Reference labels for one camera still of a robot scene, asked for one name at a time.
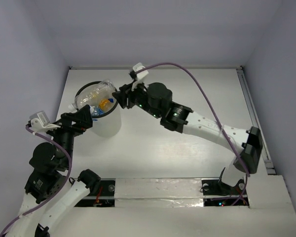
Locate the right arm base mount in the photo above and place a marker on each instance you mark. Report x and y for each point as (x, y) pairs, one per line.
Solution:
(217, 193)

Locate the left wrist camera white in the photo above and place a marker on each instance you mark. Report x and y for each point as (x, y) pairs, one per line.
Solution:
(39, 120)

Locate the silver taped front bar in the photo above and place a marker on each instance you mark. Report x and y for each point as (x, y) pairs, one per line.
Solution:
(158, 192)

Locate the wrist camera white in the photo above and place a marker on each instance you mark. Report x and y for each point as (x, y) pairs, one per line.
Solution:
(39, 120)
(138, 74)

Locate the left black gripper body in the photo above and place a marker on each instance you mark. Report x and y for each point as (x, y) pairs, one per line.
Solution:
(72, 122)

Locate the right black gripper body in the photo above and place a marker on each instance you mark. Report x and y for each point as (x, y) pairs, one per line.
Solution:
(139, 97)

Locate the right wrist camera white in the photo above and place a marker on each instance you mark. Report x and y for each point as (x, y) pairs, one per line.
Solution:
(138, 74)

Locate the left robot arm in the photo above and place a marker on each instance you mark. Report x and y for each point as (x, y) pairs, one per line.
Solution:
(49, 193)

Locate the large clear plastic bottle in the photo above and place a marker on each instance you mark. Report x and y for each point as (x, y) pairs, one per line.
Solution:
(93, 94)

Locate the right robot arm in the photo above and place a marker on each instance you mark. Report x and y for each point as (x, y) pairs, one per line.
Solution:
(156, 99)

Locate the aluminium side rail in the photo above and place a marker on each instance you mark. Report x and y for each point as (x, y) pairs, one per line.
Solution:
(265, 155)

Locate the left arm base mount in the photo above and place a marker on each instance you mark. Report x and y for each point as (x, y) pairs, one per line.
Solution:
(102, 190)

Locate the white bin with black rim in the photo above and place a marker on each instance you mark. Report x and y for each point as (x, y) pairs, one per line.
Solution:
(108, 124)

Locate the yellow cap orange label bottle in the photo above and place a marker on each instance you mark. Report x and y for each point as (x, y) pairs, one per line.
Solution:
(106, 104)

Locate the blue label clear bottle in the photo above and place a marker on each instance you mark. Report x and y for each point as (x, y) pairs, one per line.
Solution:
(96, 111)

